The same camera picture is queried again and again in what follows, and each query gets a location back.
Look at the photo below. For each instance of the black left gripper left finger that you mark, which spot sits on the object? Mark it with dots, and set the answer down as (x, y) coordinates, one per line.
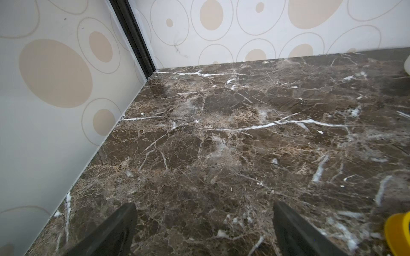
(111, 238)

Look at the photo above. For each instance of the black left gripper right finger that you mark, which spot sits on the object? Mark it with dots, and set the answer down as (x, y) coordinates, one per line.
(297, 237)

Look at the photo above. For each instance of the yellow tape roll navy label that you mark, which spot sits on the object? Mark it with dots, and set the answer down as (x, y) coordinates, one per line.
(397, 234)

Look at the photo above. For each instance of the white plastic storage box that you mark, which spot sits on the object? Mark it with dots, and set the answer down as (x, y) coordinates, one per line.
(407, 65)

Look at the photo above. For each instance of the black corner frame post left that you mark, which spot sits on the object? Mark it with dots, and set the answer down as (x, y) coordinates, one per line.
(133, 33)

